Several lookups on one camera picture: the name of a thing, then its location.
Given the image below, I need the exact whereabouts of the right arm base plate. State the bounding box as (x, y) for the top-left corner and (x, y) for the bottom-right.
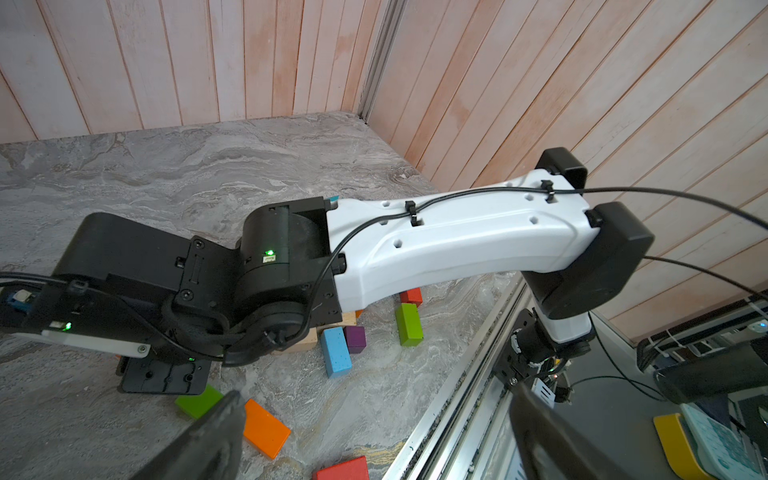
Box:
(494, 308), (595, 403)

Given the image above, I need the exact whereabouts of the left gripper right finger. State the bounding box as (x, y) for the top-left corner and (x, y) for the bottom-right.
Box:
(509, 385), (618, 479)

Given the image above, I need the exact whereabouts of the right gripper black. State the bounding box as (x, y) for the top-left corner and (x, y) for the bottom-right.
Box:
(50, 213), (240, 395)

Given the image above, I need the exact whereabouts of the purple cube block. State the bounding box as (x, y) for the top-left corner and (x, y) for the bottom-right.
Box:
(344, 326), (367, 354)

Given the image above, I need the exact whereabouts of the red block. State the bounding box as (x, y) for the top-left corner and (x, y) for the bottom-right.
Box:
(312, 456), (370, 480)
(399, 288), (423, 306)

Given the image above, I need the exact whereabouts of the red block right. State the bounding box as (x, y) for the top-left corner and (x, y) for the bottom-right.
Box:
(399, 288), (423, 306)

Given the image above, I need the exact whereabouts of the red block front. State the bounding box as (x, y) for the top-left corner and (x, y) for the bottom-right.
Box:
(312, 456), (370, 480)

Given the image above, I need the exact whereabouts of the light blue block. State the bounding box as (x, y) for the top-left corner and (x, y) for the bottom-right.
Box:
(320, 327), (352, 379)

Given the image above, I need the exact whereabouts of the yellow object off table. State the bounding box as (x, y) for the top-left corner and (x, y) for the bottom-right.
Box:
(653, 413), (706, 480)

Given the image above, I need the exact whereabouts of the green block left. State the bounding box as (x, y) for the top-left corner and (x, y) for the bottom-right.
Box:
(175, 385), (224, 419)

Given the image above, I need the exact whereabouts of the natural wood block middle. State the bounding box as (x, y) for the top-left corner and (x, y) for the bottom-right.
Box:
(272, 328), (318, 355)

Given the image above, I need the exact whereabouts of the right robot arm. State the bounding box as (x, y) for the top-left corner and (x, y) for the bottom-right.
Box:
(31, 148), (654, 368)

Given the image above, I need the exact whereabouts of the orange block left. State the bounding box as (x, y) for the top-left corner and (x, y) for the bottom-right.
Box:
(243, 399), (292, 460)

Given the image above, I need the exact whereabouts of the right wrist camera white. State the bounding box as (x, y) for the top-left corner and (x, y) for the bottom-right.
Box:
(0, 281), (151, 360)

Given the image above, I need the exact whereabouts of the green block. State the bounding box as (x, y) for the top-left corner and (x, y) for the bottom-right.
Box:
(175, 385), (224, 419)
(395, 303), (424, 347)

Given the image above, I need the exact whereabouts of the green block lower right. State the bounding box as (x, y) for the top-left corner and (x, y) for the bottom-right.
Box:
(395, 303), (424, 347)

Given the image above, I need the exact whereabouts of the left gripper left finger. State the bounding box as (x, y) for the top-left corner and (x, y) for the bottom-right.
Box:
(131, 390), (246, 480)

